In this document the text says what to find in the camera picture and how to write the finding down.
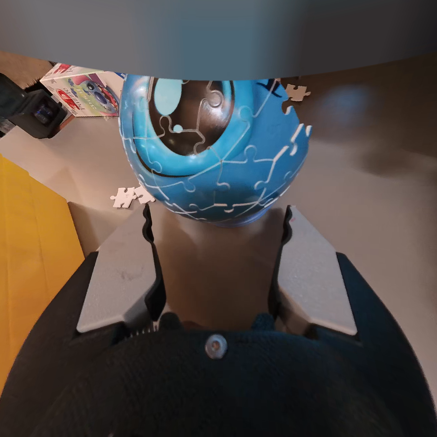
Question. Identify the colourful cardboard puzzle box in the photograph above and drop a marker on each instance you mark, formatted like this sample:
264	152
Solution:
85	95

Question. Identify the yellow flat panel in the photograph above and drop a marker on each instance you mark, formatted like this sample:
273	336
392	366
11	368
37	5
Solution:
30	256

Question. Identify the white puzzle piece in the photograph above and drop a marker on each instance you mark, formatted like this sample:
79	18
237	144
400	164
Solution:
145	195
296	92
123	198

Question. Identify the blue puzzle ball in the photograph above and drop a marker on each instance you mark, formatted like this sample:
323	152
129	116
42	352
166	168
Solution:
222	164

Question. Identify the black electronic device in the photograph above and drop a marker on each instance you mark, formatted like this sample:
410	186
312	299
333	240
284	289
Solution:
30	109

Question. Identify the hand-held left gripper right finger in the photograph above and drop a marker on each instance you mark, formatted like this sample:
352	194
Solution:
310	280

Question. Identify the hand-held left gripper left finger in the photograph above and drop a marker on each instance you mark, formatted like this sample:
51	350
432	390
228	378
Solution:
119	283

